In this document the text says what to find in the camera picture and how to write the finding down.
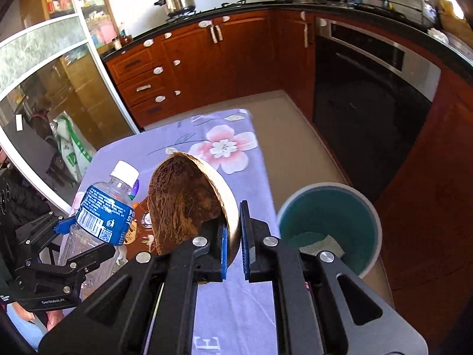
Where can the black gas stove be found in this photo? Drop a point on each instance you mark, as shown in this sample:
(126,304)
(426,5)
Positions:
(184,16)

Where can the small dark jar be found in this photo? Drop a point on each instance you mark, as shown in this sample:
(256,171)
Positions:
(123,41)

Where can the teal round trash bin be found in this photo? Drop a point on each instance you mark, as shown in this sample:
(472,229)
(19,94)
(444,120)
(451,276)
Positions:
(325,214)

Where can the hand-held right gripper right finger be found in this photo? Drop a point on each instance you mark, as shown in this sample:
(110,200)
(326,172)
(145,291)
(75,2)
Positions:
(245,240)

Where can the black built-in oven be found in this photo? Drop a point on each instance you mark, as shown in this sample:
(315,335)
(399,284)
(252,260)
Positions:
(366,118)

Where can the steel pressure cooker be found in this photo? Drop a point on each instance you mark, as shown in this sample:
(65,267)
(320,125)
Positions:
(179,2)

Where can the yellow plastic bag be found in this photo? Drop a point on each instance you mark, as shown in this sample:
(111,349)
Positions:
(452,16)

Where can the wooden cabinet side panel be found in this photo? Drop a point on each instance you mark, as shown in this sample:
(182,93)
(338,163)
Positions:
(436,199)

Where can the crumpled white paper piece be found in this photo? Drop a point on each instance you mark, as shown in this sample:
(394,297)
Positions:
(325,246)

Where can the black kitchen countertop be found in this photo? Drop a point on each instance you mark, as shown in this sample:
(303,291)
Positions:
(388,16)

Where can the green and white bag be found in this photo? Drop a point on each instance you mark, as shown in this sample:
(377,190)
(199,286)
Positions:
(70,148)

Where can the brown coconut shell half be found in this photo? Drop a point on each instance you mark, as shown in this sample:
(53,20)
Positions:
(184,199)

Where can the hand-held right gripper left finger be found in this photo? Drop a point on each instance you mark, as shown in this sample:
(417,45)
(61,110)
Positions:
(223,252)

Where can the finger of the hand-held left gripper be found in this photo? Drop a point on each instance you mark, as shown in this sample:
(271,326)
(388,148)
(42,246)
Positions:
(85,260)
(61,225)

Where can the clear plastic water bottle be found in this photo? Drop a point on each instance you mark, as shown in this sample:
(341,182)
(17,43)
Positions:
(99,219)

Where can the wooden kitchen cabinets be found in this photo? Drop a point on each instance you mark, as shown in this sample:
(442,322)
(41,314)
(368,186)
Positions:
(221,66)

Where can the glass display cabinet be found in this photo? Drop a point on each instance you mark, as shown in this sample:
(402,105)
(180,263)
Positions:
(62,3)

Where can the glass sliding door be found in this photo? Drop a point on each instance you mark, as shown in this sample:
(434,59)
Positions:
(44,92)

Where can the purple floral tablecloth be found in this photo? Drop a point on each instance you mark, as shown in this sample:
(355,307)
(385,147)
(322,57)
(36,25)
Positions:
(236,177)

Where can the person's left hand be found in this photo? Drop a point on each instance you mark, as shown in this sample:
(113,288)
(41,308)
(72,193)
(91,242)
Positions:
(55,320)

